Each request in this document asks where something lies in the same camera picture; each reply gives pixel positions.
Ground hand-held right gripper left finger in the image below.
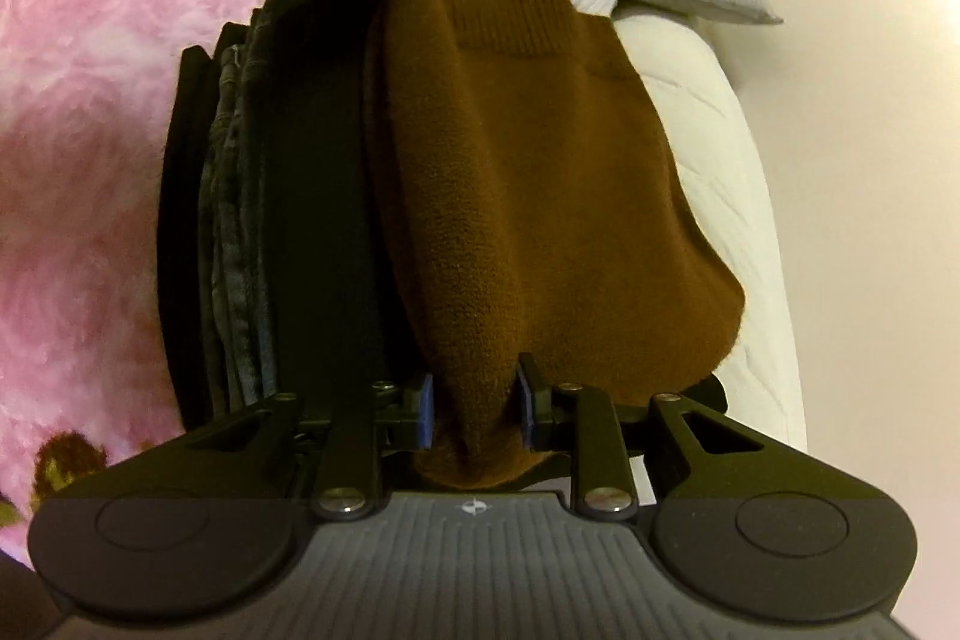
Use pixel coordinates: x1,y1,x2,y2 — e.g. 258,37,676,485
184,374,437,521

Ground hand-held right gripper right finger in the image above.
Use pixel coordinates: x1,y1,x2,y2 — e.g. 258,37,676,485
514,351,781,521

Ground brown knit sweater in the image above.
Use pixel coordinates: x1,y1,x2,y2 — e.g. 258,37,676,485
364,0,747,491

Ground folded blue jeans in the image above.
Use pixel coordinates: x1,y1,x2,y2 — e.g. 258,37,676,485
199,6,282,408

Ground pink floral blanket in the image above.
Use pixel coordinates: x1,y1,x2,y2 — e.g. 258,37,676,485
0,0,421,558

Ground white padded headboard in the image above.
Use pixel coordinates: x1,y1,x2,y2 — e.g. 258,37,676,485
611,6,807,461

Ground black folded pants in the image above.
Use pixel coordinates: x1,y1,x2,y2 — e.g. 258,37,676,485
157,21,226,431

